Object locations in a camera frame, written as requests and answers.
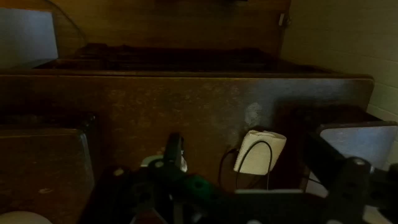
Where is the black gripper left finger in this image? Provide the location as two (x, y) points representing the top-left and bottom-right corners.
(164, 132), (186, 174)

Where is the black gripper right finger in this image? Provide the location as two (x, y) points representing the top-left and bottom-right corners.
(303, 122), (374, 224)

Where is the thin black cable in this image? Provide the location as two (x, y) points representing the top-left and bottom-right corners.
(217, 139), (274, 193)

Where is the dark wooden desk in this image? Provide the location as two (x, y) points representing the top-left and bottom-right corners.
(0, 41), (376, 224)

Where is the flat white adapter box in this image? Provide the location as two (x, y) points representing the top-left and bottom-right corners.
(232, 128), (288, 176)

